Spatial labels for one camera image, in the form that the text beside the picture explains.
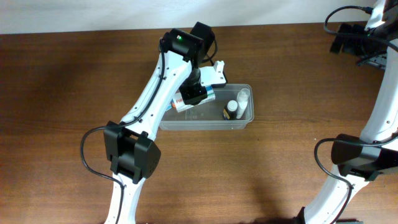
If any white squeeze bottle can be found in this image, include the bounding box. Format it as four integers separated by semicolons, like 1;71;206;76
236;88;251;119

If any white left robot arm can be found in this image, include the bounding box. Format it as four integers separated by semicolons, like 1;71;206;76
104;22;226;223

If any dark bottle white cap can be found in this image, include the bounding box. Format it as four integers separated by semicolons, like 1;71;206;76
223;100;238;120

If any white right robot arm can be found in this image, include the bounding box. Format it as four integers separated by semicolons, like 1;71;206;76
295;1;397;223

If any white Panadol box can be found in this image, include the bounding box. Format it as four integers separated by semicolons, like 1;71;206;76
171;86;216;113

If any clear plastic container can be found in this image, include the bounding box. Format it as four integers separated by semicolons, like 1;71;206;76
159;84;254;131

